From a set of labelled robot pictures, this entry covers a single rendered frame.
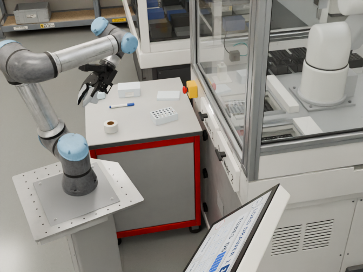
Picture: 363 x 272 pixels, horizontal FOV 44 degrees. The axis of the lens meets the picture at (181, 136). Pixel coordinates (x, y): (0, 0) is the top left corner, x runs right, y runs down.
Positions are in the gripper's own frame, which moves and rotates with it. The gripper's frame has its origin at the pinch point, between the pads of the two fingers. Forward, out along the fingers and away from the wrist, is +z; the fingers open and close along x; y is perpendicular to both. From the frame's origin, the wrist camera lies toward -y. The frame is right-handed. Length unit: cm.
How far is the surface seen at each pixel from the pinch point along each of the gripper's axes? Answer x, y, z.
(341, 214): -89, 75, -10
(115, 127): 18.0, 38.8, -1.6
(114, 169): -4.9, 30.5, 17.3
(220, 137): -41, 40, -16
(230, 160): -55, 36, -7
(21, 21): 379, 141, -89
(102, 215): -24.8, 18.2, 35.7
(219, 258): -96, -9, 25
